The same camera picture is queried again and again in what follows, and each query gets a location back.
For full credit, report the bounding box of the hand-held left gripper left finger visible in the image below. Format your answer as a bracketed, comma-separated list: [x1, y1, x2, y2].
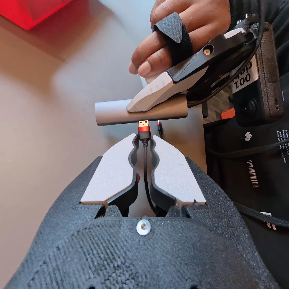
[80, 133, 139, 207]

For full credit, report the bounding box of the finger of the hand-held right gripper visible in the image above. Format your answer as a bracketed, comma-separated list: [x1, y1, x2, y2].
[126, 65, 209, 112]

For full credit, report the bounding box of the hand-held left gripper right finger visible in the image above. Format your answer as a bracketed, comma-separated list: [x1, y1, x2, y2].
[150, 135, 207, 207]

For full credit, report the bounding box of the red black usb cable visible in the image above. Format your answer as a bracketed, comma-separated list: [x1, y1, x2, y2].
[138, 120, 164, 216]

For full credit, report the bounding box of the grey usb hub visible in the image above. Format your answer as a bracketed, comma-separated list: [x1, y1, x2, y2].
[95, 96, 188, 126]

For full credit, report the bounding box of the grey hub's attached cable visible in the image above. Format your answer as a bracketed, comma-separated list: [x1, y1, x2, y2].
[187, 12, 266, 107]

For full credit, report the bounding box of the red plastic bin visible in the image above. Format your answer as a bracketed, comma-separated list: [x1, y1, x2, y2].
[0, 0, 74, 31]

